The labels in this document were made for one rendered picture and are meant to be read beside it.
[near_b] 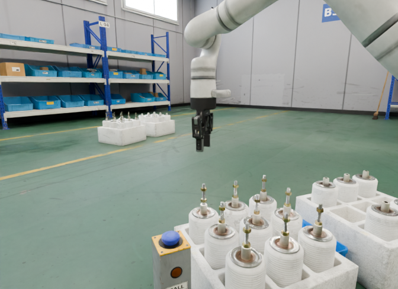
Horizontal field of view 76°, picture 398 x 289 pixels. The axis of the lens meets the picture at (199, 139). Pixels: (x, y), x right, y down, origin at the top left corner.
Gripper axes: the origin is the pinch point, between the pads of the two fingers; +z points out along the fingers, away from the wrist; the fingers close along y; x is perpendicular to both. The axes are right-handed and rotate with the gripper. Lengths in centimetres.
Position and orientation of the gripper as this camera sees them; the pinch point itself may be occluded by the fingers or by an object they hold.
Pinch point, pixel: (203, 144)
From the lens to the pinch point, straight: 76.3
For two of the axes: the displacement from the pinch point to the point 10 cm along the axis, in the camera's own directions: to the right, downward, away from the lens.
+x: 9.5, 0.6, -3.1
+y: -3.2, 2.0, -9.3
